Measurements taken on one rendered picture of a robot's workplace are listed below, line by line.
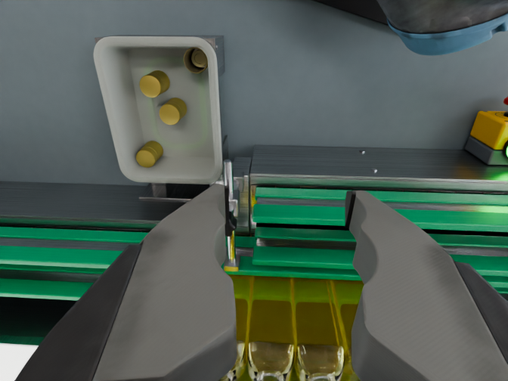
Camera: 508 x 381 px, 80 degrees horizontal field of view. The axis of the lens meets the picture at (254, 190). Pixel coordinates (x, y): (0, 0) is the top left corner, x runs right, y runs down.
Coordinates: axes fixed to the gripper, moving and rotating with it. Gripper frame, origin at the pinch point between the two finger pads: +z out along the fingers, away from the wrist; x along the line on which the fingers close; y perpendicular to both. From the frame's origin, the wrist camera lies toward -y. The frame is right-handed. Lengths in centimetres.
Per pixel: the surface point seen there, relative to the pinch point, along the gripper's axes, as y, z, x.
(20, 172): 23, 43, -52
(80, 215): 24, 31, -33
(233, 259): 24.1, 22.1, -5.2
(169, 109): 6.8, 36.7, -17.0
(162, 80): 2.7, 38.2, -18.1
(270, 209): 16.1, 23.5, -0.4
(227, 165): 9.2, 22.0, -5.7
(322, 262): 23.4, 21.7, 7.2
